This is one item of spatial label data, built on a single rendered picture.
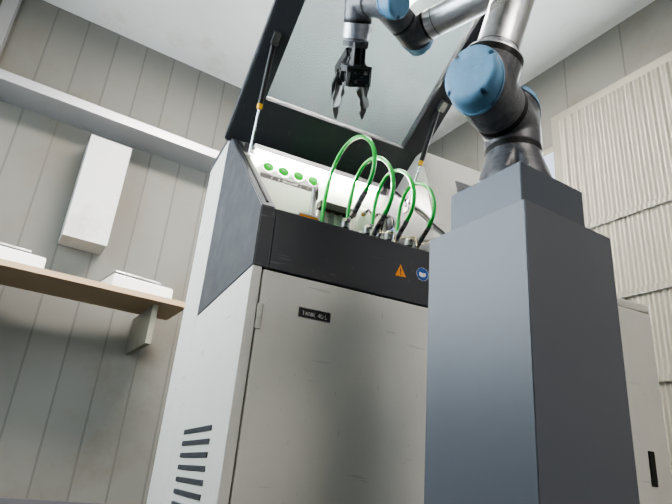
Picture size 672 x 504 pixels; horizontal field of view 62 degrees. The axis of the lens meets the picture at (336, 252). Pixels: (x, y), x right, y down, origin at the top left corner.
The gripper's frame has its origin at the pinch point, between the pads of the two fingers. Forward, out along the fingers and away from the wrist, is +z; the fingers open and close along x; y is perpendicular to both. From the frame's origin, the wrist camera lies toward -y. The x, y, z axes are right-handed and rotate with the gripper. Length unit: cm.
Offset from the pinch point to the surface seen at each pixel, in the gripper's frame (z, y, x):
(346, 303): 40, 39, -9
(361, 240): 28.3, 26.5, -2.0
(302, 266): 32, 34, -19
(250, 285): 33, 39, -33
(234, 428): 56, 60, -39
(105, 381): 181, -141, -92
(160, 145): 62, -233, -56
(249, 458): 61, 64, -36
